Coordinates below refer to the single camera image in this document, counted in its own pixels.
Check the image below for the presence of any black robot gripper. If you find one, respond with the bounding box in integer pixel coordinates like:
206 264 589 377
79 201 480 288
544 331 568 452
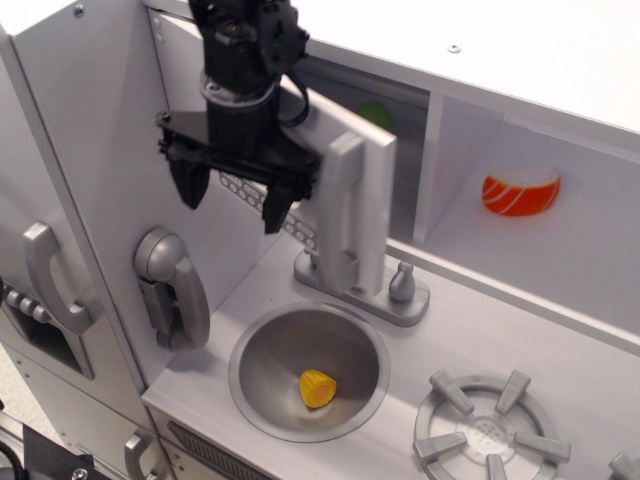
156 74 320 234

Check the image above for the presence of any white microwave door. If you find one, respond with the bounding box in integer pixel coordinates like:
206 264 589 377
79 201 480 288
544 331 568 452
282 91 397 295

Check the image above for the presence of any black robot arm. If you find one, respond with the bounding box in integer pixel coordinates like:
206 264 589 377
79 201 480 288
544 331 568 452
156 1 320 234

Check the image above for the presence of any grey toy faucet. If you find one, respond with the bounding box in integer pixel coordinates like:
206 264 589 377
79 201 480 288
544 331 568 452
294 249 431 328

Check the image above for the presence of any green toy pear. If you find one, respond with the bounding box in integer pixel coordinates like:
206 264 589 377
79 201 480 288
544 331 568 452
355 101 395 132

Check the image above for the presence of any round metal sink bowl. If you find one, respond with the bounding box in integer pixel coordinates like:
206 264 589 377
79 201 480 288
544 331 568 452
229 302 390 443

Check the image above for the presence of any yellow toy corn piece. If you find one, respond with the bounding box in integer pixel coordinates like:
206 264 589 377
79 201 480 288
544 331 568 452
299 370 337 409

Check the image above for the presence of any grey ice dispenser panel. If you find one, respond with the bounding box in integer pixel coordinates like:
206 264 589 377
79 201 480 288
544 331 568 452
1 280 94 380

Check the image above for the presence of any white toy kitchen cabinet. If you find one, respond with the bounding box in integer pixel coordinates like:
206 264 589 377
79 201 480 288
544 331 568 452
1 1 639 479

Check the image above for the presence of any dark oven vent grille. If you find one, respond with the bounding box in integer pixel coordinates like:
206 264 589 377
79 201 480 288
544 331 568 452
168 421 270 480

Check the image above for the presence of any orange salmon sushi toy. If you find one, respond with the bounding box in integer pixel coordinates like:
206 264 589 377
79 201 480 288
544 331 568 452
482 166 562 217

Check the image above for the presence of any black equipment at corner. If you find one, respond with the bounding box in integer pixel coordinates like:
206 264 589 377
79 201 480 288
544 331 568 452
1 411 103 479

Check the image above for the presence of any grey toy stove burner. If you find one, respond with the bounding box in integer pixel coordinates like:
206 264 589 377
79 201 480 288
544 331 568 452
413 370 571 479

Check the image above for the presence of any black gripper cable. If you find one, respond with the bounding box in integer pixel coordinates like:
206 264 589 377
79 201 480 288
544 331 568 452
277 69 312 129

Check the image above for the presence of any grey fridge door handle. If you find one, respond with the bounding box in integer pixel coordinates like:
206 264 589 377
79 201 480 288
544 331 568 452
23 222 92 335

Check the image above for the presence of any grey lower door handle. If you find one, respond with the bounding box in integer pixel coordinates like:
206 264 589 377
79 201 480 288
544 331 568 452
124 433 158 480

